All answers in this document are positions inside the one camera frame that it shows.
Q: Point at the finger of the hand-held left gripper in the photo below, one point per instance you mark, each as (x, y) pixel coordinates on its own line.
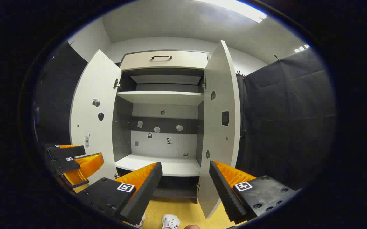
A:
(65, 165)
(67, 152)

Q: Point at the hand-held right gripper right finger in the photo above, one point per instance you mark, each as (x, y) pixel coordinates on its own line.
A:
(223, 190)

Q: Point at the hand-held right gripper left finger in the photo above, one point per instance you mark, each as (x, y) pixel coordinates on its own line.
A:
(142, 194)

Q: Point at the white canvas shoe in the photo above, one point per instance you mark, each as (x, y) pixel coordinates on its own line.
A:
(142, 220)
(170, 221)

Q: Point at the white cabinet door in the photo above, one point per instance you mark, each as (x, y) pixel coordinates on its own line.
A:
(91, 127)
(218, 143)

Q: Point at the white shoe cabinet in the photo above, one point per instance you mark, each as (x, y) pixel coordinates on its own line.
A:
(158, 146)

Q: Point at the white thick cabinet shelf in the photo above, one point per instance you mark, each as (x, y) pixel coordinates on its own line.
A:
(177, 167)

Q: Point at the white thin cabinet shelf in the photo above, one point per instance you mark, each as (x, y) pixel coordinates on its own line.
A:
(161, 97)

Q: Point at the white cabinet drawer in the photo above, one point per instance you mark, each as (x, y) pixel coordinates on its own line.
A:
(183, 60)

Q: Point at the black backdrop cloth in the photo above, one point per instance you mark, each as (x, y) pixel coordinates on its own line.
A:
(285, 121)
(59, 101)

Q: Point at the black cloth clip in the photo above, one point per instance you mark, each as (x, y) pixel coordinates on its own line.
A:
(277, 58)
(240, 73)

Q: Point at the small ceiling light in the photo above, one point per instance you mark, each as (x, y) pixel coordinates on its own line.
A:
(301, 48)

